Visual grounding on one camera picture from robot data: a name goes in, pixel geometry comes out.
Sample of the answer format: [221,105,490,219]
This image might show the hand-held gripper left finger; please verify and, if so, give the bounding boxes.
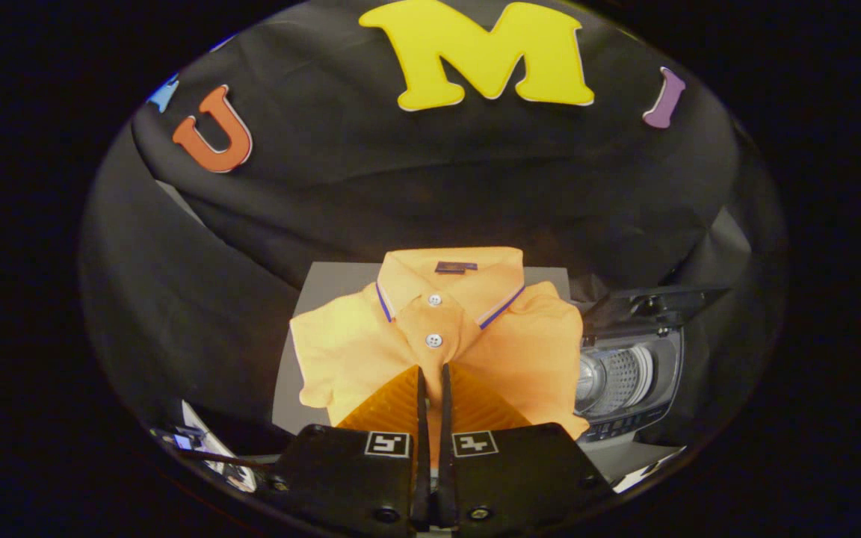
[274,365,432,536]

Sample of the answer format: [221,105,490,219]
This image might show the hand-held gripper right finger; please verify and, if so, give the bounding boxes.
[439,363,615,536]

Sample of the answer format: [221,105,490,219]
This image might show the grey washing machine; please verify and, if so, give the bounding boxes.
[573,286,730,446]

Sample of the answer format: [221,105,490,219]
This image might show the orange polo shirt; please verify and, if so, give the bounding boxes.
[290,247,590,443]

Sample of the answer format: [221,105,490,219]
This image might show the white flat board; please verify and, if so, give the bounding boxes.
[179,400,259,493]

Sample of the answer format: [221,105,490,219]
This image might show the small blue-lit device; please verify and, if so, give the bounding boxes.
[151,426,207,454]

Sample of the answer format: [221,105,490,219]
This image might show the black backdrop cloth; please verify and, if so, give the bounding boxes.
[78,0,789,458]

